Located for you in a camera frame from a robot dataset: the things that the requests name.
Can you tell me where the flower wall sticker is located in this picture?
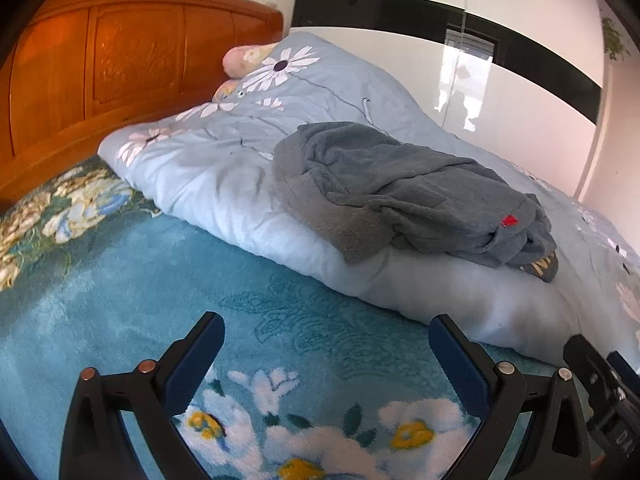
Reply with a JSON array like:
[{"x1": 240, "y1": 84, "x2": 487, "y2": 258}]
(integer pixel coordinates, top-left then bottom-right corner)
[{"x1": 601, "y1": 16, "x2": 632, "y2": 61}]

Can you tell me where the cream floral pillow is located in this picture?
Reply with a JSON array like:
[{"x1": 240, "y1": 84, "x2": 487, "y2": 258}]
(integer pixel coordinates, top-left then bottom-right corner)
[{"x1": 212, "y1": 79, "x2": 242, "y2": 104}]

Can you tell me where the grey fleece sweatshirt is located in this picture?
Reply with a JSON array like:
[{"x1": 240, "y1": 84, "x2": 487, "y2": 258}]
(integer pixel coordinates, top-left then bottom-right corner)
[{"x1": 272, "y1": 122, "x2": 559, "y2": 283}]

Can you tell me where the pink floral pillow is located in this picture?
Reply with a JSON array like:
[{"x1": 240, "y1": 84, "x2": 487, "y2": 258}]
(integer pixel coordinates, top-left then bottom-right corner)
[{"x1": 222, "y1": 45, "x2": 275, "y2": 81}]

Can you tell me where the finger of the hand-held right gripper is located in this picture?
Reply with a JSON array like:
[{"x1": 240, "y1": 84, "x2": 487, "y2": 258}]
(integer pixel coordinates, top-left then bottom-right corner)
[
  {"x1": 606, "y1": 351, "x2": 640, "y2": 386},
  {"x1": 563, "y1": 333, "x2": 625, "y2": 413}
]

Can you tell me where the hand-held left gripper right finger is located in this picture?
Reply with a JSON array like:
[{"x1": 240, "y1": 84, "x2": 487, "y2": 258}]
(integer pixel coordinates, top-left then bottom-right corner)
[{"x1": 430, "y1": 313, "x2": 594, "y2": 480}]

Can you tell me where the wooden headboard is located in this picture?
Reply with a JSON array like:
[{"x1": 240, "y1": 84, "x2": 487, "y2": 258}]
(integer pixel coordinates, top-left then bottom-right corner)
[{"x1": 0, "y1": 0, "x2": 284, "y2": 213}]

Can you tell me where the teal floral blanket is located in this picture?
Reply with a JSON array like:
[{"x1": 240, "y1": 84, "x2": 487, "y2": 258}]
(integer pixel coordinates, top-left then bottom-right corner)
[{"x1": 0, "y1": 155, "x2": 601, "y2": 480}]

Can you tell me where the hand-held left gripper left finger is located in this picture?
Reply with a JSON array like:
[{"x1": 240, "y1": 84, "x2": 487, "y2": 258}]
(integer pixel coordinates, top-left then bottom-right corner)
[{"x1": 59, "y1": 311, "x2": 227, "y2": 480}]

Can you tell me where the light blue daisy quilt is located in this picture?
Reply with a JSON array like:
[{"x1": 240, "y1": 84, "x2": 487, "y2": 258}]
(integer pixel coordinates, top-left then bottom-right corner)
[{"x1": 97, "y1": 31, "x2": 640, "y2": 368}]

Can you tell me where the white wardrobe with black stripe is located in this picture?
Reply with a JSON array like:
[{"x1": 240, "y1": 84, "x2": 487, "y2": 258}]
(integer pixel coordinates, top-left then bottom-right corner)
[{"x1": 287, "y1": 0, "x2": 621, "y2": 198}]

